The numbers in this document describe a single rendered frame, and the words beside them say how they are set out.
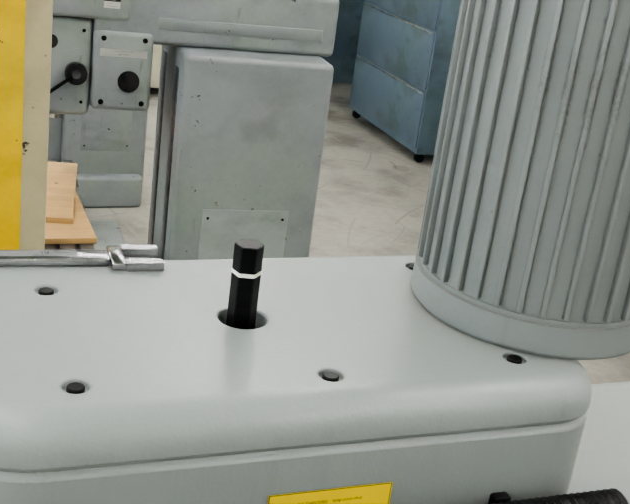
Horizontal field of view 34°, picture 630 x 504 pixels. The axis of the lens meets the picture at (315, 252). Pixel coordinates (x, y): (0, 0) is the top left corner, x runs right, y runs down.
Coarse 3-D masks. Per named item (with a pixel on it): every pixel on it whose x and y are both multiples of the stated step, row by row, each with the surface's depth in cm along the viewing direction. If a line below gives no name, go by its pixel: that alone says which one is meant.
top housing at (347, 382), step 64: (384, 256) 93; (0, 320) 72; (64, 320) 73; (128, 320) 74; (192, 320) 76; (256, 320) 79; (320, 320) 78; (384, 320) 80; (0, 384) 64; (64, 384) 65; (128, 384) 66; (192, 384) 67; (256, 384) 68; (320, 384) 69; (384, 384) 70; (448, 384) 72; (512, 384) 73; (576, 384) 75; (0, 448) 60; (64, 448) 61; (128, 448) 63; (192, 448) 64; (256, 448) 66; (320, 448) 68; (384, 448) 70; (448, 448) 72; (512, 448) 74; (576, 448) 77
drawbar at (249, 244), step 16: (240, 240) 75; (256, 240) 76; (240, 256) 74; (256, 256) 74; (240, 272) 75; (256, 272) 75; (240, 288) 75; (256, 288) 76; (240, 304) 76; (256, 304) 77; (240, 320) 76
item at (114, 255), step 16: (0, 256) 80; (16, 256) 80; (32, 256) 81; (48, 256) 81; (64, 256) 82; (80, 256) 82; (96, 256) 82; (112, 256) 83; (128, 256) 85; (144, 256) 85
